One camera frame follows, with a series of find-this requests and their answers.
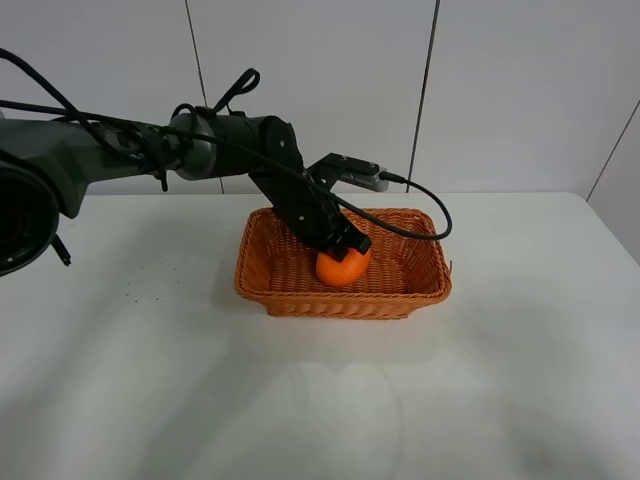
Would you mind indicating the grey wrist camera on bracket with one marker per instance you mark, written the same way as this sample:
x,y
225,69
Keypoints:
x,y
333,168

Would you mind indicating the orange citrus fruit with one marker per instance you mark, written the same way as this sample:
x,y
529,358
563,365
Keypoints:
x,y
342,273

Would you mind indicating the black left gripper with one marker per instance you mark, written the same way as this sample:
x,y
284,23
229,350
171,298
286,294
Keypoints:
x,y
311,217

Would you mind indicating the orange wicker basket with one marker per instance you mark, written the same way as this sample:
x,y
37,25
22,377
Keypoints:
x,y
277,270

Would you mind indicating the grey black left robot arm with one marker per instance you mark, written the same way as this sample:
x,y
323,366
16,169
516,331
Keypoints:
x,y
48,166

